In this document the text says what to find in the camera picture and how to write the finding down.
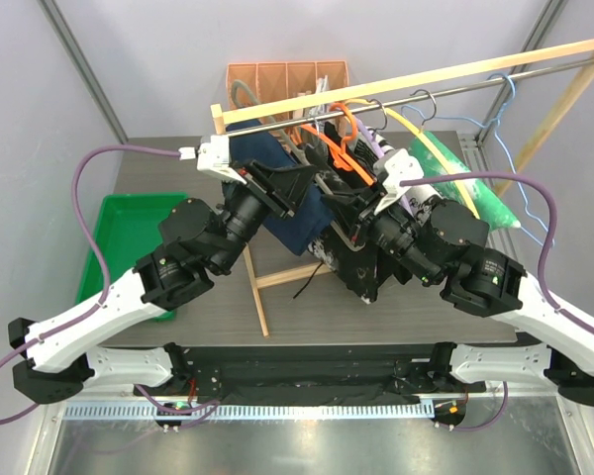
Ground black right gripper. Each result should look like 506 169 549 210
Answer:
319 182 440 286

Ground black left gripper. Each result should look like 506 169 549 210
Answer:
212 161 319 275

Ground blue denim trousers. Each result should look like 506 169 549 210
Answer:
221 118 334 257

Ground orange plastic hanger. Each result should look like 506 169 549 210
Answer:
300 102 375 187

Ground black white-speckled trousers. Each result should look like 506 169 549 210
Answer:
303 144 380 305

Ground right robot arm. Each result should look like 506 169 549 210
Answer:
323 189 594 407

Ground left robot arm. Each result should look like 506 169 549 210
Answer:
8 160 316 405

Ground lilac plastic hanger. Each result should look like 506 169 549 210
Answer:
355 117 411 212

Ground yellow plastic hanger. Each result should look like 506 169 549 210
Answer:
334 97 482 219

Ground plain black garment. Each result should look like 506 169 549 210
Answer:
299 123 375 194

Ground metal rack rod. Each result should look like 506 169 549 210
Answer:
225 58 594 137

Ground orange desk organiser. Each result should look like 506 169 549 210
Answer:
226 60 348 110

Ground green white garment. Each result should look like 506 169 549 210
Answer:
408 132 521 232

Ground green plastic tray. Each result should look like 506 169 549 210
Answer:
93 193 187 282

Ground wooden clothes rack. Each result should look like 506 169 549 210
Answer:
210 33 594 338

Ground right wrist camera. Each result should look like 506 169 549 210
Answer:
373 149 424 215

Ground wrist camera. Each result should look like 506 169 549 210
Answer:
178 135 244 182
373 149 424 215

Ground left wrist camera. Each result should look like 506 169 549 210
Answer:
178 135 244 182

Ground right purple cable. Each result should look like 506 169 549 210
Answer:
399 172 594 430

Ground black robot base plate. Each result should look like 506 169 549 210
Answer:
148 343 485 407

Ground blue wire hanger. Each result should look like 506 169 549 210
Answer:
400 72 558 248

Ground white slotted cable duct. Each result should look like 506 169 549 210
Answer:
63 400 435 422

